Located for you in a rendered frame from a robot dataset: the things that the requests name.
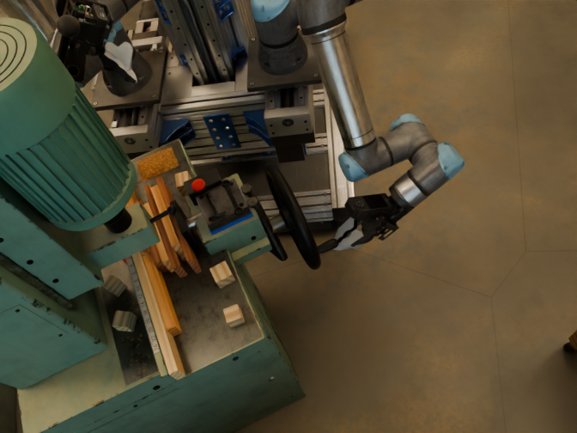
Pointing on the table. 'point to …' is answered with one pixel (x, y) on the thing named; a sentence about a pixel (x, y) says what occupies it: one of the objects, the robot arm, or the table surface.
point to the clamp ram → (186, 225)
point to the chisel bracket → (121, 248)
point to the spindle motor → (56, 137)
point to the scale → (142, 306)
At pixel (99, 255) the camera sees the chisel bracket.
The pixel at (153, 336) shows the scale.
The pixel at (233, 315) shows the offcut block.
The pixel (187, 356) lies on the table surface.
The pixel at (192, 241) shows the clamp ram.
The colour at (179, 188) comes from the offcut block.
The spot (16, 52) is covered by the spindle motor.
